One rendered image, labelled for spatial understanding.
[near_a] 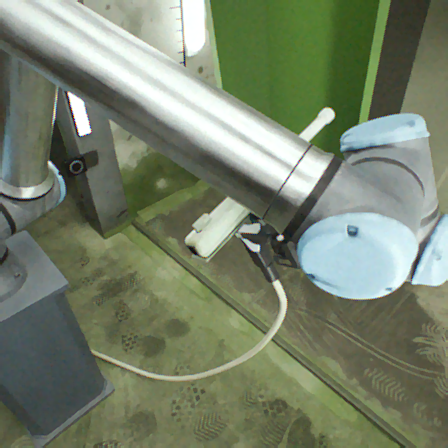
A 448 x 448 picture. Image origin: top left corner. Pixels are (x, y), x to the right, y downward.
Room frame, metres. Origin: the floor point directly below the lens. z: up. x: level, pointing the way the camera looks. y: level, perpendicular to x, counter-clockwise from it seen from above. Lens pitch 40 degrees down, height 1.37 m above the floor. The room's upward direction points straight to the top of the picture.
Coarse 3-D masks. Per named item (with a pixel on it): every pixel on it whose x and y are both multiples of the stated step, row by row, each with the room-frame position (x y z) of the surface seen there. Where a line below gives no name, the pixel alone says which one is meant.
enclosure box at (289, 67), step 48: (240, 0) 1.50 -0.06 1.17; (288, 0) 1.57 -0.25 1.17; (336, 0) 1.44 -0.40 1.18; (384, 0) 0.97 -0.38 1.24; (240, 48) 1.51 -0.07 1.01; (288, 48) 1.59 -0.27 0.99; (336, 48) 1.45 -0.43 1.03; (384, 48) 1.00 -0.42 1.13; (240, 96) 1.51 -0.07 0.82; (288, 96) 1.63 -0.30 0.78; (336, 96) 1.47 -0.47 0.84; (384, 96) 1.09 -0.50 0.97; (336, 144) 1.49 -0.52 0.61
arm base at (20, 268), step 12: (12, 252) 0.68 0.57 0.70; (0, 264) 0.61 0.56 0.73; (12, 264) 0.63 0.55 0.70; (24, 264) 0.67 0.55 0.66; (0, 276) 0.59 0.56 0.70; (12, 276) 0.61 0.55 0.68; (24, 276) 0.63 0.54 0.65; (0, 288) 0.57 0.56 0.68; (12, 288) 0.59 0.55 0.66; (0, 300) 0.56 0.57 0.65
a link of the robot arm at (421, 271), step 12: (444, 216) 0.32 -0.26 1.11; (420, 228) 0.31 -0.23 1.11; (432, 228) 0.31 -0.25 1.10; (444, 228) 0.31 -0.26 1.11; (420, 240) 0.30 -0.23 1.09; (432, 240) 0.30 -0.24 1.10; (444, 240) 0.30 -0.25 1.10; (420, 252) 0.29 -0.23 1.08; (432, 252) 0.29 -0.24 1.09; (444, 252) 0.29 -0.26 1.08; (420, 264) 0.29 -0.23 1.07; (432, 264) 0.28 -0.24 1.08; (444, 264) 0.29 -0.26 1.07; (408, 276) 0.29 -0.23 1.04; (420, 276) 0.28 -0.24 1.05; (432, 276) 0.28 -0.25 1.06; (444, 276) 0.28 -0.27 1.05
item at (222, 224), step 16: (320, 112) 0.80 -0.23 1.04; (320, 128) 0.76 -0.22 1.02; (224, 208) 0.52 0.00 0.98; (240, 208) 0.52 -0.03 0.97; (208, 224) 0.48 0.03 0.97; (224, 224) 0.48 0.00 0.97; (240, 224) 0.50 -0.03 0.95; (192, 240) 0.45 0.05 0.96; (208, 240) 0.45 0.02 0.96; (224, 240) 0.47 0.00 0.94; (192, 256) 0.46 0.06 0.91; (208, 256) 0.44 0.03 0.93; (256, 256) 0.50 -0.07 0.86; (272, 256) 0.52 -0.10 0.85; (272, 272) 0.50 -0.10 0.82
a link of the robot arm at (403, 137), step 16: (352, 128) 0.40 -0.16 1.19; (368, 128) 0.37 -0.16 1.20; (384, 128) 0.35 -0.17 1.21; (400, 128) 0.34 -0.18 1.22; (416, 128) 0.34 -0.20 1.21; (352, 144) 0.35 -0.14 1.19; (368, 144) 0.34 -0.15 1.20; (384, 144) 0.33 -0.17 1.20; (400, 144) 0.33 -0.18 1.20; (416, 144) 0.33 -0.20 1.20; (352, 160) 0.33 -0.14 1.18; (400, 160) 0.30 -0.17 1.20; (416, 160) 0.31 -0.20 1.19; (432, 176) 0.34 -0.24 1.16; (432, 192) 0.33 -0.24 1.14; (432, 208) 0.32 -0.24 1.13
